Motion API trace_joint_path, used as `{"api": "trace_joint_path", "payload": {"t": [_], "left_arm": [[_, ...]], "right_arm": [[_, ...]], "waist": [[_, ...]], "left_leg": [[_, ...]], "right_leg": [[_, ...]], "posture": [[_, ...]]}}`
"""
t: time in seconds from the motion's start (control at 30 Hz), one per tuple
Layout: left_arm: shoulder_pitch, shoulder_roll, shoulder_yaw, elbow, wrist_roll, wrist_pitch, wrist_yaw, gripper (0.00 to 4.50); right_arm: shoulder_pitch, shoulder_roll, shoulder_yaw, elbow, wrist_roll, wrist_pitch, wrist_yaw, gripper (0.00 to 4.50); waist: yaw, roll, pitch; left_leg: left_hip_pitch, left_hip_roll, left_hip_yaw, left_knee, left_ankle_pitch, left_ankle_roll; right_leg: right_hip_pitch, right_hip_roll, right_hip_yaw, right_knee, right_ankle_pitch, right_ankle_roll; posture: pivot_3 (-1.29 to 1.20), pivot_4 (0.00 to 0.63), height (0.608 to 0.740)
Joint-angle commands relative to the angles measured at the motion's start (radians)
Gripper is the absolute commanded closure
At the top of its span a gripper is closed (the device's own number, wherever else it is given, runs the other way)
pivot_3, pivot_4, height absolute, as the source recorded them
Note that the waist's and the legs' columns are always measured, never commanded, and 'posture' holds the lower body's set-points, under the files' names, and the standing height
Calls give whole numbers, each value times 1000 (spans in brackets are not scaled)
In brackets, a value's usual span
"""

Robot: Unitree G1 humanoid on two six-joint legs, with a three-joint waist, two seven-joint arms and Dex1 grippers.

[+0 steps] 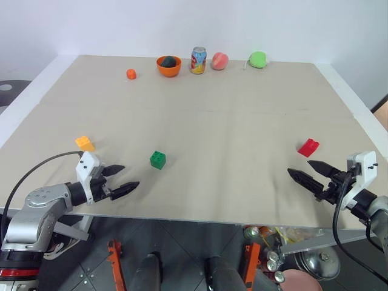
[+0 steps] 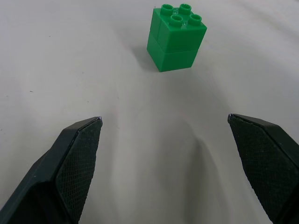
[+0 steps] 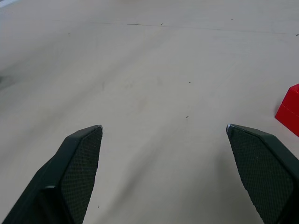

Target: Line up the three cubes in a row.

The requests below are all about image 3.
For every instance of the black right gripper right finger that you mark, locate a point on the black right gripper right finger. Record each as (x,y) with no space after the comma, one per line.
(264,172)

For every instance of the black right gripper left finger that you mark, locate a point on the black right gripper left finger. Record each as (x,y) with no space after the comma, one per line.
(70,172)

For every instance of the red block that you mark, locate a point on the red block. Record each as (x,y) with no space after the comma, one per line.
(289,109)

